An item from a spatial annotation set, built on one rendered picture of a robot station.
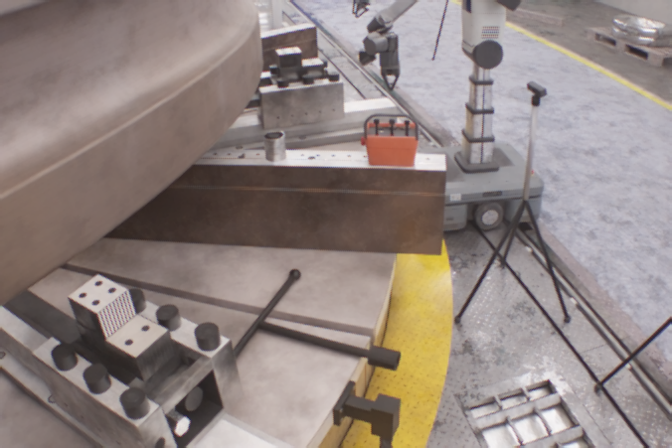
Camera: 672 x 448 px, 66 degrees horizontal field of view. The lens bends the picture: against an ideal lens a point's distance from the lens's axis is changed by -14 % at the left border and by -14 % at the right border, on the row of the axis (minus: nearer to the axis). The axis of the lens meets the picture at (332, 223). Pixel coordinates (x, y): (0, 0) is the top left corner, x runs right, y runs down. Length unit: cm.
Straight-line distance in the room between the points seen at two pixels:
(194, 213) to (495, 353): 135
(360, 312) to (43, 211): 115
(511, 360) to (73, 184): 173
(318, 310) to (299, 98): 138
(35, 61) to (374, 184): 130
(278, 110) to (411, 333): 138
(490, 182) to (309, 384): 161
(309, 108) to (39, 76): 187
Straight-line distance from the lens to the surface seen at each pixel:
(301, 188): 227
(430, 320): 254
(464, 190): 298
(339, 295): 217
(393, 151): 216
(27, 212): 149
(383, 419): 178
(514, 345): 247
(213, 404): 160
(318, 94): 316
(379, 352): 188
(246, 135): 326
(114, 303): 144
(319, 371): 189
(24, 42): 158
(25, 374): 209
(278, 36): 433
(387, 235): 233
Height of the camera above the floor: 167
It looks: 32 degrees down
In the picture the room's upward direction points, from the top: 3 degrees counter-clockwise
